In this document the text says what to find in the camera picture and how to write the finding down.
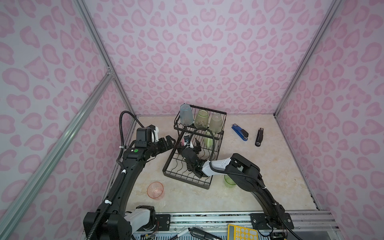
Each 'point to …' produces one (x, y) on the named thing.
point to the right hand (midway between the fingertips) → (187, 138)
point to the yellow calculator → (235, 232)
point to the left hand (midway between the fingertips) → (169, 141)
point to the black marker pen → (204, 234)
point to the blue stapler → (241, 132)
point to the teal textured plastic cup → (186, 115)
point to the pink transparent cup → (155, 190)
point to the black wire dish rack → (175, 166)
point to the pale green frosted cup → (216, 125)
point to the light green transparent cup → (201, 120)
